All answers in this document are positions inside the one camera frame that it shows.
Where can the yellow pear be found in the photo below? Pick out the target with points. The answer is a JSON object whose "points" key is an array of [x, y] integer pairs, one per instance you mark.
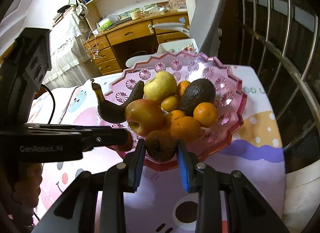
{"points": [[160, 87]]}

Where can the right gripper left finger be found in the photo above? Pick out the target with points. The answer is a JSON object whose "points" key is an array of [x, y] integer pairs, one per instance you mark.
{"points": [[74, 210]]}

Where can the metal window grille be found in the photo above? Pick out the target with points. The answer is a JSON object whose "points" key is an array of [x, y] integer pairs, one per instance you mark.
{"points": [[279, 40]]}

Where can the cartoon monster printed cloth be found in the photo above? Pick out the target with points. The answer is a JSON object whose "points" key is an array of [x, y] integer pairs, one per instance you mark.
{"points": [[161, 203]]}

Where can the small orange mandarin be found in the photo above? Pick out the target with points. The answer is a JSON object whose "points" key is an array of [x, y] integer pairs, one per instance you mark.
{"points": [[182, 86]]}

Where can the small round orange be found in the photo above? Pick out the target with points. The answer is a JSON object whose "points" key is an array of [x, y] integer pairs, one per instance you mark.
{"points": [[172, 116]]}

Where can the large orange mandarin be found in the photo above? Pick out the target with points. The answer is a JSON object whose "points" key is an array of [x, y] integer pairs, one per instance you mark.
{"points": [[186, 128]]}

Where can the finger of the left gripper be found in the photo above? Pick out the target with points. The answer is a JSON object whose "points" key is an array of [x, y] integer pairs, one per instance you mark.
{"points": [[117, 139]]}

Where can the dark green avocado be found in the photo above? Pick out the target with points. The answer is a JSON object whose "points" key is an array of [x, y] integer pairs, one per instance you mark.
{"points": [[201, 90]]}

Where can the white tray of items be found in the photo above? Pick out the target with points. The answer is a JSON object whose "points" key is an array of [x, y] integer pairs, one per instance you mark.
{"points": [[176, 46]]}

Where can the orange mandarin with leaf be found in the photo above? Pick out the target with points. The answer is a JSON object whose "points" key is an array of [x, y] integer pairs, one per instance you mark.
{"points": [[206, 113]]}

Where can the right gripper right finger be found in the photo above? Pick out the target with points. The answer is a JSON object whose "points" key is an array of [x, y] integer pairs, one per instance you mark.
{"points": [[246, 208]]}

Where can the grey office chair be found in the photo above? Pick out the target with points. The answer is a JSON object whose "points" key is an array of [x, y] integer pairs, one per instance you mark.
{"points": [[204, 27]]}

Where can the small dark red fruit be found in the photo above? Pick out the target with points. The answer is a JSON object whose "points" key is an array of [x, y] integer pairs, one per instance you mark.
{"points": [[160, 145]]}

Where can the small orange kumquat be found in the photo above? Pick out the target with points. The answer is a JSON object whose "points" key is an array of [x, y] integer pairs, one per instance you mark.
{"points": [[170, 103]]}

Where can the dark overripe banana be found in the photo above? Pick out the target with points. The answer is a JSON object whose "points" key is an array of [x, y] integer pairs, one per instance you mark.
{"points": [[111, 112]]}

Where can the red apple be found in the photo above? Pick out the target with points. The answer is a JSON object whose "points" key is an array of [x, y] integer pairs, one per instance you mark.
{"points": [[144, 116]]}

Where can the wooden desk with drawers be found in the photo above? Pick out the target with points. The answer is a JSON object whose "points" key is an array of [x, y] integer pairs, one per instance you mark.
{"points": [[111, 49]]}

